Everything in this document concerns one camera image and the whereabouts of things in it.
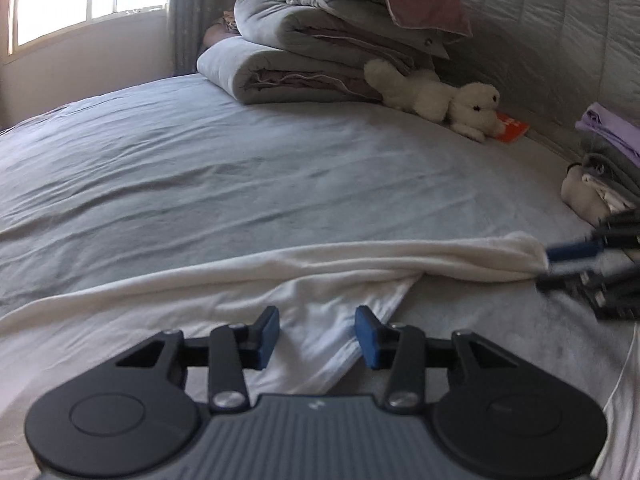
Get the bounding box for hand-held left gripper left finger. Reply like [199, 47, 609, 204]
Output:
[116, 305, 281, 415]

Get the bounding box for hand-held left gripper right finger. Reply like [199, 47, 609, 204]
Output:
[354, 305, 519, 414]

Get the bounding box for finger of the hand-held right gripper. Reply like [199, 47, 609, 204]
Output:
[536, 259, 640, 322]
[546, 210, 640, 264]

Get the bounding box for white long-sleeved shirt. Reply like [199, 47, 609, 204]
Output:
[0, 231, 640, 480]

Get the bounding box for folded beige clothes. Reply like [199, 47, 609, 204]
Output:
[561, 162, 637, 227]

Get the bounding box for folded grey clothes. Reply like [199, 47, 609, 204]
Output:
[580, 150, 640, 202]

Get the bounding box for folded purple cloth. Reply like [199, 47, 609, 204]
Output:
[575, 102, 640, 167]

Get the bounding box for orange packet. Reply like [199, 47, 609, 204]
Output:
[492, 110, 530, 145]

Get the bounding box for white plush toy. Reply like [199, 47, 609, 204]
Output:
[363, 58, 502, 144]

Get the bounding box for rolled grey quilt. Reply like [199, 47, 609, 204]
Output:
[196, 40, 397, 106]

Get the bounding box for pink pillow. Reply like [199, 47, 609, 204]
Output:
[232, 0, 474, 42]

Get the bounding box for pink bundled cloth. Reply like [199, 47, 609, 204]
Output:
[202, 12, 242, 54]

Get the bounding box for large folded grey quilt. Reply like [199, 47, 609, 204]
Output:
[234, 0, 452, 77]

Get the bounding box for grey curtain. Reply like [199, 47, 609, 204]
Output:
[165, 0, 242, 79]

